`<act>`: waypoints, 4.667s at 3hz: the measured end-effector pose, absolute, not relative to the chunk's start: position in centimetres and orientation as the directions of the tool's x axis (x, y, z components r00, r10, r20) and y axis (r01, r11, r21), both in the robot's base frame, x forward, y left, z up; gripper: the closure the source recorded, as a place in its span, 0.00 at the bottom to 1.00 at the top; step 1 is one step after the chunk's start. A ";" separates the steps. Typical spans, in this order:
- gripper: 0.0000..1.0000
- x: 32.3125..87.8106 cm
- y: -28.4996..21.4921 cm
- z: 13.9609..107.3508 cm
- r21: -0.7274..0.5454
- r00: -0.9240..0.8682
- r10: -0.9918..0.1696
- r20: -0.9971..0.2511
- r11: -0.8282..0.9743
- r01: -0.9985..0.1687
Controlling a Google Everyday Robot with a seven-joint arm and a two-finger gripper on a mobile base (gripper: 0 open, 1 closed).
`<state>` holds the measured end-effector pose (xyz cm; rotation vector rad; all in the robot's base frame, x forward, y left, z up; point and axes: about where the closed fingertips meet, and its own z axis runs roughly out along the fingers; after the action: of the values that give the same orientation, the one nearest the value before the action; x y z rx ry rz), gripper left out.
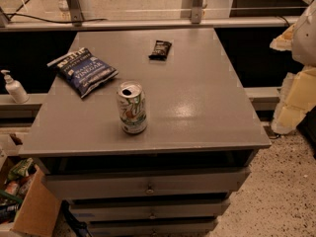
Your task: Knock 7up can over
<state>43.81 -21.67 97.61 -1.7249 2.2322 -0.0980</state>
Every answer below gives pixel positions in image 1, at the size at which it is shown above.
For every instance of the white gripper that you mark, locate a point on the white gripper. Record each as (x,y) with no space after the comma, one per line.
(305,39)

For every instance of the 7up soda can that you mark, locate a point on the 7up soda can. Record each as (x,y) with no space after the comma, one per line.
(131,107)

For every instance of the dark snack bar wrapper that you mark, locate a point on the dark snack bar wrapper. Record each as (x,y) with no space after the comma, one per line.
(160,50)

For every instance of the grey drawer cabinet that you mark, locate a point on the grey drawer cabinet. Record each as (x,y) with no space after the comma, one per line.
(159,149)

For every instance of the blue vinegar chips bag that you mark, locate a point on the blue vinegar chips bag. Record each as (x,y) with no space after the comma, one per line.
(83,71)

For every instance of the white pump bottle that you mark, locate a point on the white pump bottle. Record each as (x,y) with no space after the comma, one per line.
(15,88)

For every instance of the cardboard box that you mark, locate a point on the cardboard box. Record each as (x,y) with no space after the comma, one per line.
(38,213)

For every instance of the green snack bag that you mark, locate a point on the green snack bag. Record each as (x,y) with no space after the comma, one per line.
(20,170)

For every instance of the metal window frame rail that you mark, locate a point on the metal window frame rail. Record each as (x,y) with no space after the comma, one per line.
(234,22)

